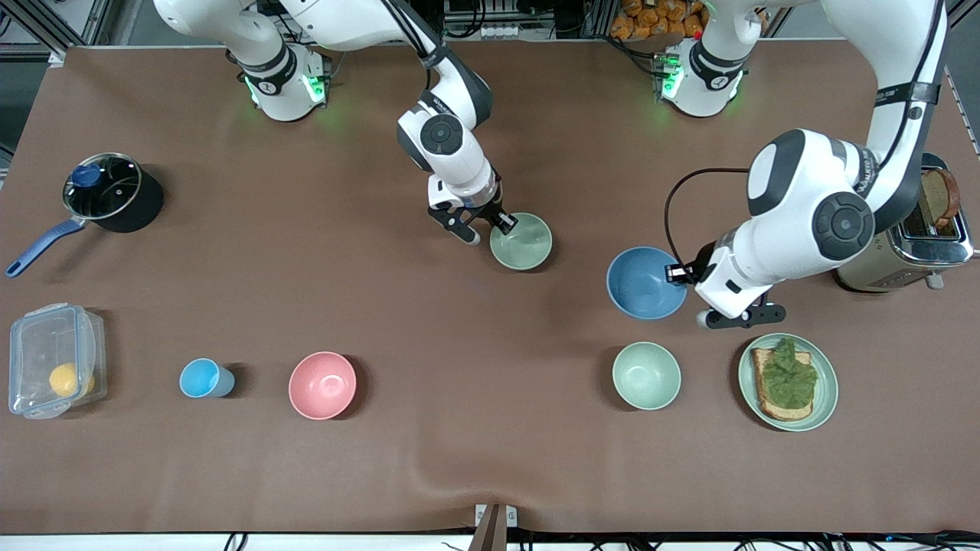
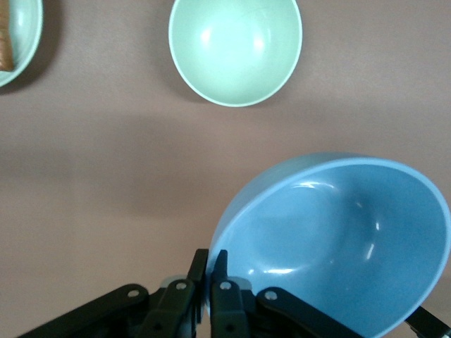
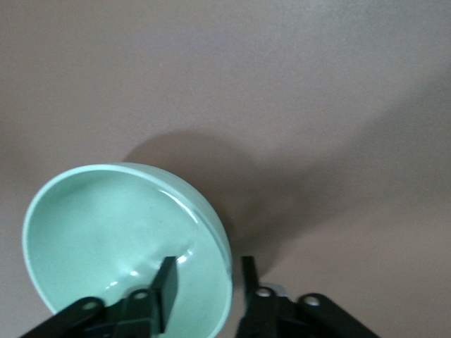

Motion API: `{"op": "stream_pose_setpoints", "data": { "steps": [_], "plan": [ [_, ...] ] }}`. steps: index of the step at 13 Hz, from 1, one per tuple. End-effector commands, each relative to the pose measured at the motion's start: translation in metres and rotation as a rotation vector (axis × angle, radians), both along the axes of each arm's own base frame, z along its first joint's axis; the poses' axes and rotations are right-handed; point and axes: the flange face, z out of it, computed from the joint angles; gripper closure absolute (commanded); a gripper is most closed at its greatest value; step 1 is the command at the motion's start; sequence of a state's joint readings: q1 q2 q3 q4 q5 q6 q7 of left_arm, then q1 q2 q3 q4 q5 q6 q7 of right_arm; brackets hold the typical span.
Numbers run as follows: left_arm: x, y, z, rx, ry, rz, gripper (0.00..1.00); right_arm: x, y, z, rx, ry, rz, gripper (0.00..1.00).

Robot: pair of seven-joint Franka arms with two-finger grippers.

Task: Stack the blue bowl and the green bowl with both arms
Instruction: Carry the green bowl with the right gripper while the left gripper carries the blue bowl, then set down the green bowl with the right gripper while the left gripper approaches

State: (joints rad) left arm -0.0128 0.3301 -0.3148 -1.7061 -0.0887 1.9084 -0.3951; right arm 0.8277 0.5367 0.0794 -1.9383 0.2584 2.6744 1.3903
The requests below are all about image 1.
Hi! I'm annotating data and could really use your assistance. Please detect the pale green bowl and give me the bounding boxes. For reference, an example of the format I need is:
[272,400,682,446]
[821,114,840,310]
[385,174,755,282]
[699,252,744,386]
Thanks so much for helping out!
[612,341,682,411]
[490,213,554,272]

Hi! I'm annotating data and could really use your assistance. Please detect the blue bowl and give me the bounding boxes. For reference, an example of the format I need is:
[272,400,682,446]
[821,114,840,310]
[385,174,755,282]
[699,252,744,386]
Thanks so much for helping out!
[606,246,688,321]

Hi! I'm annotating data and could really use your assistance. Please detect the pink bowl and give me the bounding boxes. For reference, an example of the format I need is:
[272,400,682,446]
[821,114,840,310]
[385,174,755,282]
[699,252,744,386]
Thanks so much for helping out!
[288,351,358,421]

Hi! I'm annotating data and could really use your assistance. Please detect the green lettuce leaf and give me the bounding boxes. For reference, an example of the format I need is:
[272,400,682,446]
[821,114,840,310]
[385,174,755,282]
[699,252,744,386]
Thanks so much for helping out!
[759,338,818,409]

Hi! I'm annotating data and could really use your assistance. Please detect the toast slice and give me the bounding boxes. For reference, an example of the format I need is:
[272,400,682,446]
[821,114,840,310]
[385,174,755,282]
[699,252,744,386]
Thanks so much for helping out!
[751,348,814,422]

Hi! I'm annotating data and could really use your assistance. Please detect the brown table cloth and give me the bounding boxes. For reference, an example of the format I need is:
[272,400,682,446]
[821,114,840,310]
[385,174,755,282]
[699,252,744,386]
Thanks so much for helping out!
[0,40,980,535]

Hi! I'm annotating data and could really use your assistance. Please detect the pale green plate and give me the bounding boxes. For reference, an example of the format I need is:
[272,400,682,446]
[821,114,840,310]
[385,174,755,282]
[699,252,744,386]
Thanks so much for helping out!
[738,333,839,432]

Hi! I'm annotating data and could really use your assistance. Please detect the cream and chrome toaster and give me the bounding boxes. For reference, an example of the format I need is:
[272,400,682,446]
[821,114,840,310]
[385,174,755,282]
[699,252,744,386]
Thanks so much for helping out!
[835,151,977,292]

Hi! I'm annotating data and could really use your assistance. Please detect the bag of orange snacks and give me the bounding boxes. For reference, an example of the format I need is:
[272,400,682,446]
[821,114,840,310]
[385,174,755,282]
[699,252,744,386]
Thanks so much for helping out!
[610,0,705,41]

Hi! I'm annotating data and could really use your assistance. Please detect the brown bread slice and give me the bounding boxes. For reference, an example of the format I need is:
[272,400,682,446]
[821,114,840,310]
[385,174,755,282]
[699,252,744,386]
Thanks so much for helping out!
[919,168,961,230]

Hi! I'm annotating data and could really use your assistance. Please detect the blue plastic cup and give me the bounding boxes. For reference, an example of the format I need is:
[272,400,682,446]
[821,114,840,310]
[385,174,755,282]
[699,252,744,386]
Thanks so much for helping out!
[179,358,236,399]

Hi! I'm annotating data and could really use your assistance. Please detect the yellow lemon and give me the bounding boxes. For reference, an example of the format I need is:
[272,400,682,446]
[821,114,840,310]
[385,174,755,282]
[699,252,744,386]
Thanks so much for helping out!
[49,363,96,398]

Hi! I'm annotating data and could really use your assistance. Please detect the clear plastic lidded container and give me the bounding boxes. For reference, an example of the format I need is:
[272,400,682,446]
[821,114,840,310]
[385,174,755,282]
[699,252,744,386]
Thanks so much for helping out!
[8,303,107,420]

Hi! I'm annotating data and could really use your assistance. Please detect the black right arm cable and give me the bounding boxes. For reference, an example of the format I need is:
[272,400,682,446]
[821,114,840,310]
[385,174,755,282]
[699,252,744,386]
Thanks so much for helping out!
[381,0,439,71]

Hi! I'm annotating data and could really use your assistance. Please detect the black pot with blue handle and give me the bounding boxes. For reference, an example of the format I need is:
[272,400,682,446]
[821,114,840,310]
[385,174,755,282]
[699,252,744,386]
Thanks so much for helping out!
[5,152,164,279]

